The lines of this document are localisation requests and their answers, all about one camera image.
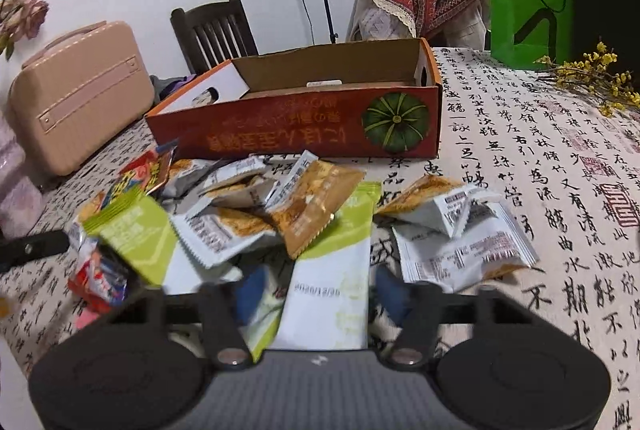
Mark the grey purple cloth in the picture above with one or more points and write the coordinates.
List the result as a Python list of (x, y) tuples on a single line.
[(172, 87)]

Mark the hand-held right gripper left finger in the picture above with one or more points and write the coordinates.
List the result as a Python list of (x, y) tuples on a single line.
[(250, 297)]

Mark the green paper bag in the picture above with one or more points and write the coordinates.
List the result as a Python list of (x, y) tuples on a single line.
[(525, 4)]

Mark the pile of snack packets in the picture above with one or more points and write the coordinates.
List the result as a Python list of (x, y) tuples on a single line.
[(220, 230)]

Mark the yellow flower branch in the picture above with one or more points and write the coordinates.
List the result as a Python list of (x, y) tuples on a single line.
[(600, 79)]

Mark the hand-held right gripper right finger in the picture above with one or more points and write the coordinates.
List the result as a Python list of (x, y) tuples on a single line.
[(392, 297)]

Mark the green white snack packet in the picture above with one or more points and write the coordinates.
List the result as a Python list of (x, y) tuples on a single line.
[(325, 270)]

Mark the orange pumpkin print cardboard box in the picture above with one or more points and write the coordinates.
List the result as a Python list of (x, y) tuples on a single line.
[(300, 124)]

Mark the dark wooden chair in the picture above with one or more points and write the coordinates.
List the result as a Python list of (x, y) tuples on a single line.
[(215, 32)]

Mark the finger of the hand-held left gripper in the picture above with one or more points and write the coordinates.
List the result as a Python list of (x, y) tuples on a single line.
[(30, 251)]

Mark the pale pink cloth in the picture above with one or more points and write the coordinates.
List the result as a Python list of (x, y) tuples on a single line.
[(17, 175)]

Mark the pink suitcase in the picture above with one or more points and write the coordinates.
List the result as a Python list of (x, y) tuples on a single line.
[(80, 94)]

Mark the calligraphy printed tablecloth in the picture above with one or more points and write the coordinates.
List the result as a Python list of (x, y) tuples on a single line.
[(550, 190)]

